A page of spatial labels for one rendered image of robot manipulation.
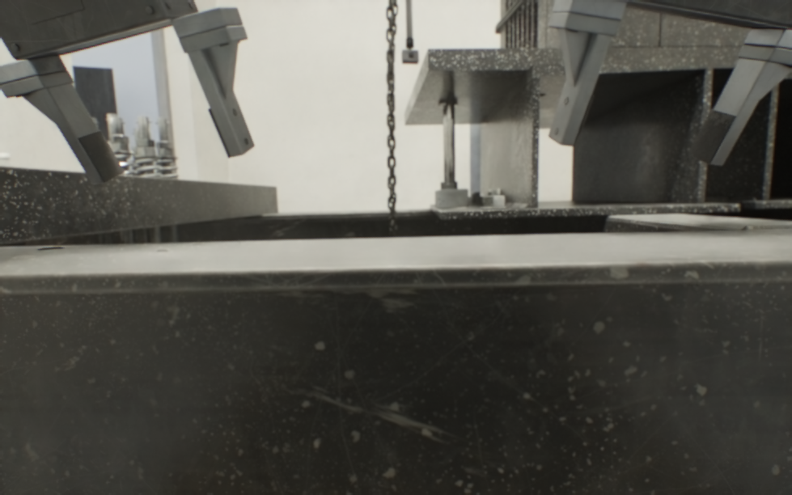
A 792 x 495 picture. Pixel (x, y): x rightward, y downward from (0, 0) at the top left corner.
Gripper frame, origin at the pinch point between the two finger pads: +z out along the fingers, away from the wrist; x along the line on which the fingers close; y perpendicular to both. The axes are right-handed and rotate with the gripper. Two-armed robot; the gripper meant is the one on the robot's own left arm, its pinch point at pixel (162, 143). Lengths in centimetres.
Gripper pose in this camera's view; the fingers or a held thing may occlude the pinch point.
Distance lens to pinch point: 40.7
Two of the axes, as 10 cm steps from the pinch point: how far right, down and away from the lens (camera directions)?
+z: 2.0, 8.5, 4.8
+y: 0.8, -5.1, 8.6
